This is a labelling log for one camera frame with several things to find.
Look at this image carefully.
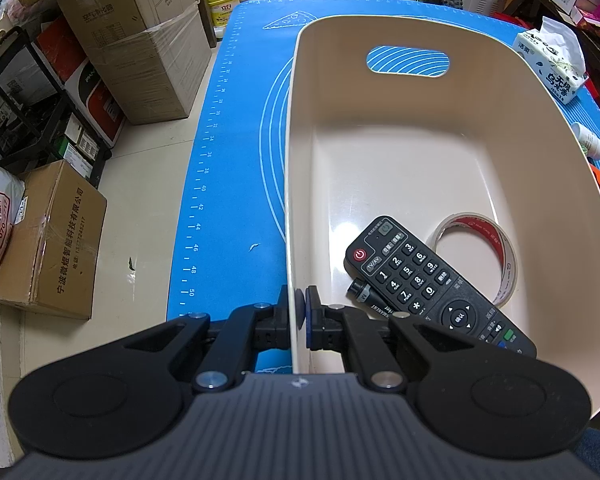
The clear tape roll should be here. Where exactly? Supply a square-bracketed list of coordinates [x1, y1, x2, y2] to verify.
[432, 212, 520, 307]

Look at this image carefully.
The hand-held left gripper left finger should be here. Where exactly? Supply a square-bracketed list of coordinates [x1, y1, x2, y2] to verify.
[122, 284, 295, 394]

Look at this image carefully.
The person's leg in jeans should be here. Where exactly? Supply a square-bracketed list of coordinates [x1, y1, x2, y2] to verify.
[572, 427, 600, 480]

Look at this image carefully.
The beige plastic basket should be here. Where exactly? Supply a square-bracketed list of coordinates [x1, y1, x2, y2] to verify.
[283, 14, 600, 421]

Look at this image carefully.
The white pill bottle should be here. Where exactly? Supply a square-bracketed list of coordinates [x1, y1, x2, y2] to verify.
[571, 122, 600, 160]

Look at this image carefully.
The large taped cardboard box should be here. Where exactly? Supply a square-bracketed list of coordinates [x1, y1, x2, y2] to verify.
[57, 0, 213, 126]

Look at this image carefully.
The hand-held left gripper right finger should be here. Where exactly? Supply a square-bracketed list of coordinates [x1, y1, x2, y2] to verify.
[304, 286, 473, 394]

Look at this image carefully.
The black metal rack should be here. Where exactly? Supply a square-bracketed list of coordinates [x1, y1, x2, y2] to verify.
[0, 25, 113, 188]

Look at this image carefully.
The flat cardboard box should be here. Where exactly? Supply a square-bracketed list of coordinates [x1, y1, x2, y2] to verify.
[0, 160, 108, 321]

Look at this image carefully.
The patterned tissue box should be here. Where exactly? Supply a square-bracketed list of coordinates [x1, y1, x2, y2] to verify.
[512, 16, 588, 106]

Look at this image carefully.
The black remote control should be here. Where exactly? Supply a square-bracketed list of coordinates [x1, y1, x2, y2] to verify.
[344, 215, 538, 361]

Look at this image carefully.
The black marker pen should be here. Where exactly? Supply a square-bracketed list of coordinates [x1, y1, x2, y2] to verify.
[347, 280, 396, 318]

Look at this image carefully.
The red and black appliance box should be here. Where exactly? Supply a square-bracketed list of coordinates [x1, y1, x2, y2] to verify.
[35, 17, 126, 148]

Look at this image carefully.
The blue silicone mat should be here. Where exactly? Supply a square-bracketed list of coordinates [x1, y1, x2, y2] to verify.
[166, 0, 600, 376]

